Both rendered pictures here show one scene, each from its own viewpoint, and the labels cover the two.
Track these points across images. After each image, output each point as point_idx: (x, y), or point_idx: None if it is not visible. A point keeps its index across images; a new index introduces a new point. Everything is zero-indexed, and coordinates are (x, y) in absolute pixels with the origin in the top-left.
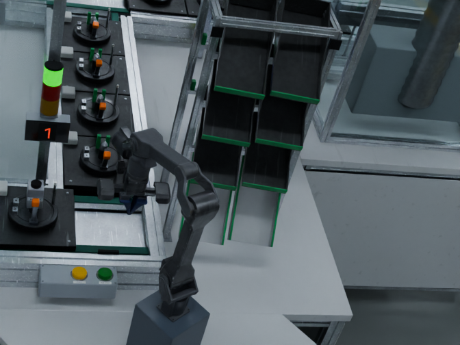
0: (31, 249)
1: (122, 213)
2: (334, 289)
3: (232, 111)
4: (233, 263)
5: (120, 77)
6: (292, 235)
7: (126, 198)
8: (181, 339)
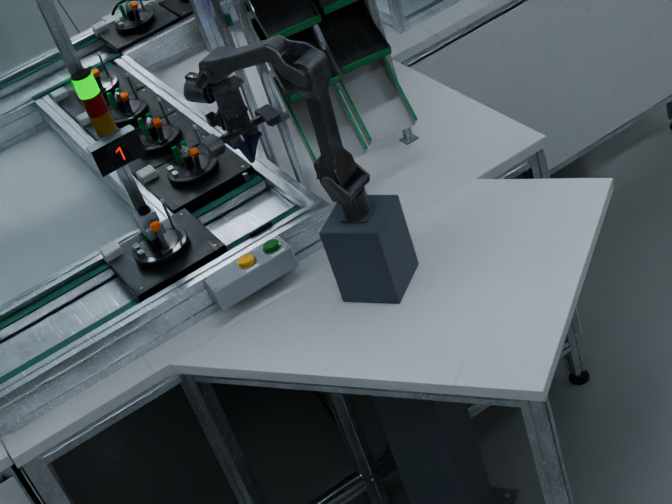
0: (184, 276)
1: (250, 201)
2: (510, 129)
3: (282, 2)
4: (393, 174)
5: (156, 102)
6: (433, 117)
7: (239, 141)
8: (386, 234)
